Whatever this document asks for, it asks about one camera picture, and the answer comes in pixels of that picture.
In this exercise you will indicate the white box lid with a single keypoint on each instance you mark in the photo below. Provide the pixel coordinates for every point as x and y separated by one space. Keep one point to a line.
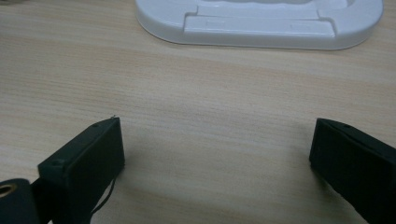
267 31

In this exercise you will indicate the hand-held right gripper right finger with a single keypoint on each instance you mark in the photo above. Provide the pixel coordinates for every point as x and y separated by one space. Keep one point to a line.
355 165

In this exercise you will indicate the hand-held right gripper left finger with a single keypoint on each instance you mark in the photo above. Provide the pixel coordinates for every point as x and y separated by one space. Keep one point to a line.
84 168

